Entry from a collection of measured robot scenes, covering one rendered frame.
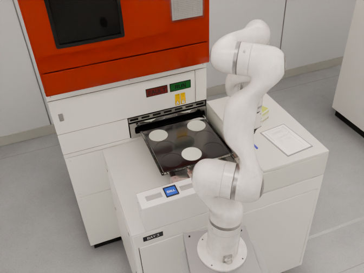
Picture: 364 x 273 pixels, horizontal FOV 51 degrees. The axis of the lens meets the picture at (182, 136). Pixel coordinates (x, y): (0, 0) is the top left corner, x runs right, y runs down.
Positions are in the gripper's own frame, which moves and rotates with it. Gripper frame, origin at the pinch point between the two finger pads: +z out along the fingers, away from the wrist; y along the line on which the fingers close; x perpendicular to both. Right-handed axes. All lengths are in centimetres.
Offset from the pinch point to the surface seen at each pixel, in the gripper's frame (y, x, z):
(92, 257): 79, -49, 105
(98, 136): 59, -51, 14
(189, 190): 35.5, 11.0, 8.2
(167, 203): 46.4, 12.7, 9.3
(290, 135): -23.7, 0.7, 7.1
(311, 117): -147, -109, 104
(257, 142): -6.9, -2.8, 7.6
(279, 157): -9.8, 11.2, 7.4
